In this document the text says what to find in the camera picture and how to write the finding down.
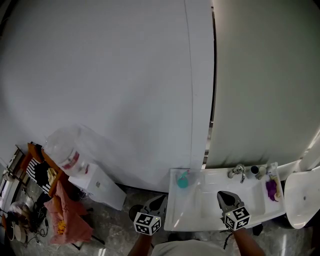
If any person's beige shirt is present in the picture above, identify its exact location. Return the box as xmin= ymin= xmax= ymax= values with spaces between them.
xmin=152 ymin=239 xmax=241 ymax=256

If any teal plastic tube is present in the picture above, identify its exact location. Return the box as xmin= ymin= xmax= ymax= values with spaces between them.
xmin=176 ymin=169 xmax=191 ymax=190

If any white washbasin cabinet table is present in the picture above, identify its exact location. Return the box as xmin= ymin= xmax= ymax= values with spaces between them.
xmin=163 ymin=162 xmax=286 ymax=232

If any yellow cloth item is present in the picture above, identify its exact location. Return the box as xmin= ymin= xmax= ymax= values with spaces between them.
xmin=56 ymin=219 xmax=67 ymax=235

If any person's left forearm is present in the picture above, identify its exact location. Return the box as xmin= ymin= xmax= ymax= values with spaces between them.
xmin=127 ymin=233 xmax=154 ymax=256

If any purple cloth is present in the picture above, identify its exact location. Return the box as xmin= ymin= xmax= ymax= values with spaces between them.
xmin=265 ymin=179 xmax=280 ymax=202

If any white water dispenser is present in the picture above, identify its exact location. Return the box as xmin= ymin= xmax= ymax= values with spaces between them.
xmin=67 ymin=163 xmax=127 ymax=211

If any chrome faucet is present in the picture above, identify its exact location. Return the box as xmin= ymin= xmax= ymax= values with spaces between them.
xmin=227 ymin=163 xmax=246 ymax=184

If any light grey cup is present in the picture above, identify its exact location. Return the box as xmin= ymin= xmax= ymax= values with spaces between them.
xmin=254 ymin=166 xmax=268 ymax=180

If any black folding chair frame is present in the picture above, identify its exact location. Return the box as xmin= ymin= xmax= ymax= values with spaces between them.
xmin=72 ymin=233 xmax=106 ymax=251

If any white power strip with cable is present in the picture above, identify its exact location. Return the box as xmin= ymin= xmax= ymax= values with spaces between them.
xmin=23 ymin=234 xmax=61 ymax=252

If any round wooden basket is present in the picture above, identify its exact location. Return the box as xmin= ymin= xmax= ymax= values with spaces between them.
xmin=6 ymin=219 xmax=29 ymax=243

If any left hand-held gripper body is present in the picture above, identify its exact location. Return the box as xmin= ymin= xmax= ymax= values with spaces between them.
xmin=133 ymin=206 xmax=165 ymax=236

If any cream cloth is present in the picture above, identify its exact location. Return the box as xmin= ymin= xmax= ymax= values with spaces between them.
xmin=47 ymin=167 xmax=58 ymax=186

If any white triangular plastic basin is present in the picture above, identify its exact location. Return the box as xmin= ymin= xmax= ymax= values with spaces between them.
xmin=284 ymin=165 xmax=320 ymax=230

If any pink blanket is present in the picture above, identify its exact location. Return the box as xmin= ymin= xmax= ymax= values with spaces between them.
xmin=43 ymin=179 xmax=94 ymax=245

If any metal shelf rack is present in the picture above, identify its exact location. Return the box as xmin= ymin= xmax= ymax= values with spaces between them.
xmin=6 ymin=144 xmax=30 ymax=186

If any person's right forearm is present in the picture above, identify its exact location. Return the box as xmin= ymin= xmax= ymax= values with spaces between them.
xmin=232 ymin=226 xmax=266 ymax=256

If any black bag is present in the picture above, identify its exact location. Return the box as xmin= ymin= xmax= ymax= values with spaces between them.
xmin=32 ymin=192 xmax=52 ymax=226

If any pale pink cloth bundle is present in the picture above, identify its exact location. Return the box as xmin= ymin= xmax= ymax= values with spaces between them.
xmin=9 ymin=201 xmax=29 ymax=219

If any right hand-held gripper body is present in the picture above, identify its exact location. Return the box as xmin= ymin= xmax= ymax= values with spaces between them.
xmin=222 ymin=205 xmax=251 ymax=231

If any beige brush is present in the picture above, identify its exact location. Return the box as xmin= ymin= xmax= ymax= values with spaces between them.
xmin=269 ymin=174 xmax=282 ymax=198

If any black mesh wastebasket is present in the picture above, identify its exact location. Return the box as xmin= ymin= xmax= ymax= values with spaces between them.
xmin=128 ymin=204 xmax=145 ymax=222

